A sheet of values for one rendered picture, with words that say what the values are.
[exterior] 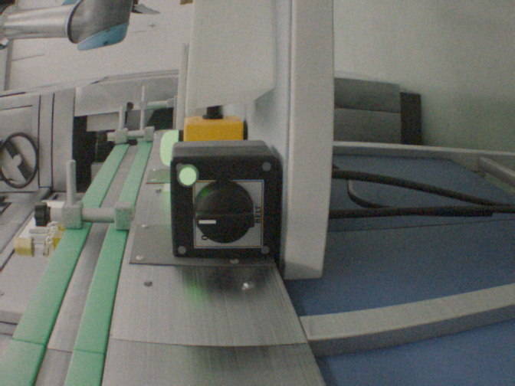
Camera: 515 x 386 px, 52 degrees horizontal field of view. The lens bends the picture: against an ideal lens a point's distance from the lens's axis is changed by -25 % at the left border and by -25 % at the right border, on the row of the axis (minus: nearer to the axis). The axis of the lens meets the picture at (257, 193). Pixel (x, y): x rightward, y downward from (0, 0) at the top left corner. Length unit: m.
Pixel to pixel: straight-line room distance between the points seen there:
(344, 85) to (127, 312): 1.80
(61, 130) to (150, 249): 1.63
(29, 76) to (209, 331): 5.21
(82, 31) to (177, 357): 0.96
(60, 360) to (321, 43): 0.31
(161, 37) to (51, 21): 3.57
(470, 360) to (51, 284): 0.35
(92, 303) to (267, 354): 0.17
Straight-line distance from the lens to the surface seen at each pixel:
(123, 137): 1.25
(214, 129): 0.79
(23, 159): 2.21
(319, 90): 0.49
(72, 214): 0.67
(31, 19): 1.38
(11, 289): 1.22
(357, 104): 2.17
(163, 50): 4.84
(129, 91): 2.10
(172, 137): 0.81
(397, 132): 2.22
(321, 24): 0.48
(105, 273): 0.54
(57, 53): 4.98
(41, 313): 0.45
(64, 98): 2.14
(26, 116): 2.21
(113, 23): 1.22
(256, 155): 0.51
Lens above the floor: 0.82
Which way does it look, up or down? 6 degrees down
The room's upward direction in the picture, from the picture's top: 91 degrees counter-clockwise
